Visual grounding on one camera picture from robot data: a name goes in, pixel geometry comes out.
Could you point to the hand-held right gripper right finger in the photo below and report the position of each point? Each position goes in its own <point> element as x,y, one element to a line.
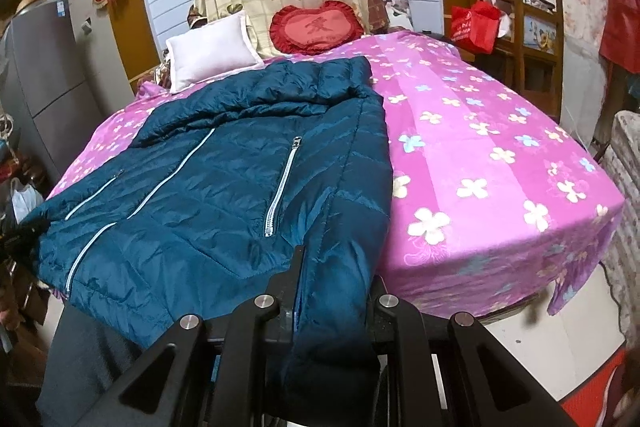
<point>382,307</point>

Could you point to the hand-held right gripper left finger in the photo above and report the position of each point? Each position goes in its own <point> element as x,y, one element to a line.
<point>287,287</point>

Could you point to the teal puffer jacket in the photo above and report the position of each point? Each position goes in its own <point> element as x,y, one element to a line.
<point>210,187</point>

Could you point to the dark grey cloth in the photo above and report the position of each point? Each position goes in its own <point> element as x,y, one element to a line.
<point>85,357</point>

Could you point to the grey refrigerator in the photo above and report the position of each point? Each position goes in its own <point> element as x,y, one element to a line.
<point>45,82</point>

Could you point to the pink floral bed sheet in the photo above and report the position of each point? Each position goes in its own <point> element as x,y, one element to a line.
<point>475,157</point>

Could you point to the red floor mat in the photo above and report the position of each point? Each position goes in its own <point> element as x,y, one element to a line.
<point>600,387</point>

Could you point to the straw hat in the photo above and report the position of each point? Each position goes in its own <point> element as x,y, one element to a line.
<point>25,6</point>

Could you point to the white pillow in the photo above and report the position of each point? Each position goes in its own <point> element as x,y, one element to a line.
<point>210,52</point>

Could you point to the red heart-shaped pillow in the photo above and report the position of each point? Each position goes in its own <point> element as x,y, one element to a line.
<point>315,29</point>

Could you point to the pink lace furniture cover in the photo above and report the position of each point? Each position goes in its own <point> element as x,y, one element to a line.
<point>627,157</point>

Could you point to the red shopping bag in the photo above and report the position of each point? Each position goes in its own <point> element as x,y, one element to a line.
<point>475,27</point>

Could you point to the wooden chair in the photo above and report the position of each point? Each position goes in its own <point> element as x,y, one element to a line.
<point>520,32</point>

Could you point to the red hanging cloth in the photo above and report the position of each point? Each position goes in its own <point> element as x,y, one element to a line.
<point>622,22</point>

